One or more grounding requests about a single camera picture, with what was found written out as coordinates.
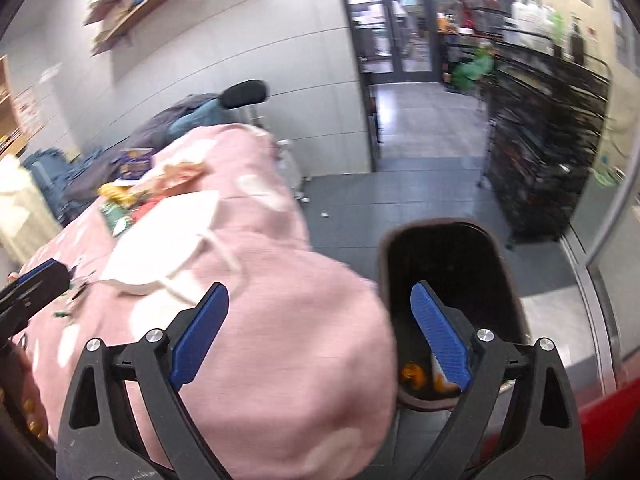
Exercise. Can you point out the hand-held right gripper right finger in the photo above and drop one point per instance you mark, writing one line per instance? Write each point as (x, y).
(440, 340)

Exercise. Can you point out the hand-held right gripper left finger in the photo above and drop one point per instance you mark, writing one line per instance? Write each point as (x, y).
(200, 335)

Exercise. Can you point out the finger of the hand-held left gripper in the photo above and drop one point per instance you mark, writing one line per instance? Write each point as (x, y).
(30, 287)

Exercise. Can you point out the small wrapper scraps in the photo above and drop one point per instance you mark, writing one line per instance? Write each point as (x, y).
(80, 285)

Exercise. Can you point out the dark oval trash bin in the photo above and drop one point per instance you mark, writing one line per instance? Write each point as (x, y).
(450, 255)

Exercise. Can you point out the orange peel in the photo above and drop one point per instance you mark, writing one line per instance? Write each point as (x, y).
(412, 374)

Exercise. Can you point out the white cabinet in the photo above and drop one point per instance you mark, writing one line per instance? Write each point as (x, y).
(17, 210)

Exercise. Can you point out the white paper plate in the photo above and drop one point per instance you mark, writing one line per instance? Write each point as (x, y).
(150, 260)

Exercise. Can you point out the pink blanket with white spots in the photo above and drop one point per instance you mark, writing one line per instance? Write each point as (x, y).
(300, 335)

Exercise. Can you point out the green wrapper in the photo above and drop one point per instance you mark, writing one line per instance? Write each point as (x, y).
(116, 217)

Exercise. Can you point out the denim clothes pile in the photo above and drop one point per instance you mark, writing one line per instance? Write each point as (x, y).
(50, 170)

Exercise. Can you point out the yellow wrapper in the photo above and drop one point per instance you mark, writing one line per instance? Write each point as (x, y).
(117, 192)

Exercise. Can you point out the purple snack packet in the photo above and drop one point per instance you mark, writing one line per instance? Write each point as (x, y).
(135, 162)

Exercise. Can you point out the orange and white wrapper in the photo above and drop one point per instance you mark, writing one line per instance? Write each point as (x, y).
(177, 172)

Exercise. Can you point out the wooden bookcase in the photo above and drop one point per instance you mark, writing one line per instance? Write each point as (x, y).
(7, 110)

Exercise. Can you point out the dark purple jacket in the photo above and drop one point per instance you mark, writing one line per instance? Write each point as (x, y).
(152, 127)

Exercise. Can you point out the blue-grey garment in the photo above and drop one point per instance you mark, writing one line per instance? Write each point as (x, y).
(195, 115)

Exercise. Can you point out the black chair headrest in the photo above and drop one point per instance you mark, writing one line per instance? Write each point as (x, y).
(245, 94)

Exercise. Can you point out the green potted plant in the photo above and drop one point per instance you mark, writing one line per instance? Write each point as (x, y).
(472, 70)

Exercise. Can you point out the glass double door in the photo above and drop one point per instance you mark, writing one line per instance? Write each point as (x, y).
(395, 30)

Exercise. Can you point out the brown pump bottle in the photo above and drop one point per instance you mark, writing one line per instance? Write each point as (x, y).
(577, 42)

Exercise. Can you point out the green bottle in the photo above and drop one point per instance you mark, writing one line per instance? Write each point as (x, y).
(558, 26)

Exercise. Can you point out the white plastic bottles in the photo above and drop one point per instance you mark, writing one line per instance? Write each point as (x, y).
(530, 15)

